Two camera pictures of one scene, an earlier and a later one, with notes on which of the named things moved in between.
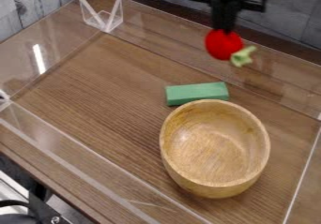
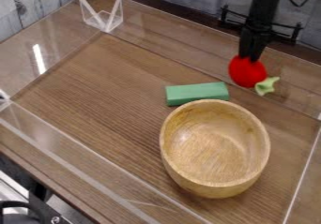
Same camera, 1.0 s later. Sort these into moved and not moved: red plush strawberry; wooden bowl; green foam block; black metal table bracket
Moved: red plush strawberry
Not moved: black metal table bracket; wooden bowl; green foam block
